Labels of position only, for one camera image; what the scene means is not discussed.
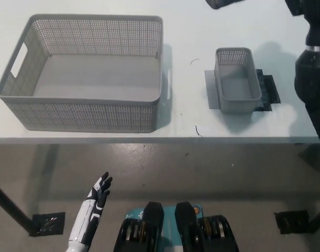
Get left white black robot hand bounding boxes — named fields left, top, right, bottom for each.
left=68, top=171, right=113, bottom=245

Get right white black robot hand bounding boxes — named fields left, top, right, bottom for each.
left=286, top=0, right=320, bottom=18

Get dark grey quilted oven glove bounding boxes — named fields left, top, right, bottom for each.
left=205, top=0, right=245, bottom=11

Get black metal table leg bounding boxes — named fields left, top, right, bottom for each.
left=0, top=178, right=36, bottom=237

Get black robot body teal tops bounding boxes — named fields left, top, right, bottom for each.
left=112, top=201, right=240, bottom=252

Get large grey perforated plastic basket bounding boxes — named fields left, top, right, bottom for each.
left=0, top=14, right=173, bottom=133

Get small grey perforated plastic basket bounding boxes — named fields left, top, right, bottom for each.
left=214, top=47, right=263, bottom=115

